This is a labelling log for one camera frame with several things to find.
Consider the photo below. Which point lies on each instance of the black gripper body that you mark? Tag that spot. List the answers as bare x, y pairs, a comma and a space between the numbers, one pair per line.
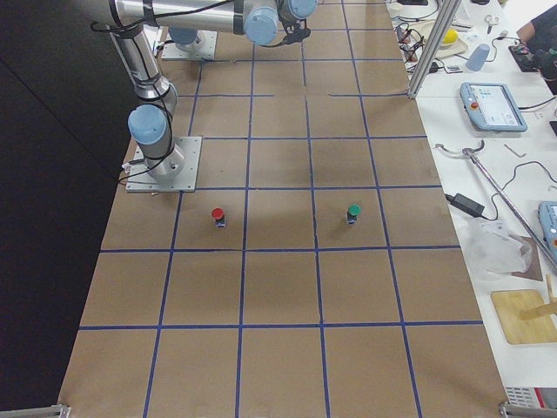
298, 31

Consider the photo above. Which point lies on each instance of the green push button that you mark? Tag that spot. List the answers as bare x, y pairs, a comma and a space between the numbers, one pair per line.
352, 214

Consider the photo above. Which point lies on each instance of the red push button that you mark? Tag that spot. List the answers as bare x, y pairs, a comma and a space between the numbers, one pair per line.
219, 218

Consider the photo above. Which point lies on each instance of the wooden board stand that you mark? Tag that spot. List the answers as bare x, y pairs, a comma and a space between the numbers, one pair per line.
525, 317

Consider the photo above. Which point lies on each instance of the beige tray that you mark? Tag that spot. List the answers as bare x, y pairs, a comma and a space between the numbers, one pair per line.
422, 32

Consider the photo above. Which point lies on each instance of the yellow lemon toy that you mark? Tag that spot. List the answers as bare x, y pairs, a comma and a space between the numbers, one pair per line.
451, 37

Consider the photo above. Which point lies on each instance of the light blue cup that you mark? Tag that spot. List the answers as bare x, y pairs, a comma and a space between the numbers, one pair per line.
478, 58

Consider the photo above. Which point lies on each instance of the scissors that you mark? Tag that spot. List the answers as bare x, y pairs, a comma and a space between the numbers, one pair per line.
491, 21

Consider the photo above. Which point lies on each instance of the blue teach pendant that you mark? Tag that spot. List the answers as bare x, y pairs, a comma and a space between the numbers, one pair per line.
491, 107
548, 221

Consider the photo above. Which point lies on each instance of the black power adapter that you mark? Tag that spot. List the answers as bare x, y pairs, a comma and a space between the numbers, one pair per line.
465, 204

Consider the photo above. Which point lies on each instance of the person in dark shirt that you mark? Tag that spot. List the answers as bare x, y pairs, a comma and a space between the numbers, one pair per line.
539, 36

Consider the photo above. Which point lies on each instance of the clear plastic bag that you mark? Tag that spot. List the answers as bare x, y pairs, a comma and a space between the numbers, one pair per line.
491, 246

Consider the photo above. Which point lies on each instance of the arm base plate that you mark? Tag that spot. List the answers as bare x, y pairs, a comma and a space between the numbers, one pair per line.
178, 172
189, 45

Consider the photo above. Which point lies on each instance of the aluminium frame post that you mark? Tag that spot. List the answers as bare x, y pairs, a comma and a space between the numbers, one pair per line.
442, 23

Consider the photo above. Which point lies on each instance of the metal cane with handle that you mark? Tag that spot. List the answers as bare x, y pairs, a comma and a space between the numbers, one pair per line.
472, 154

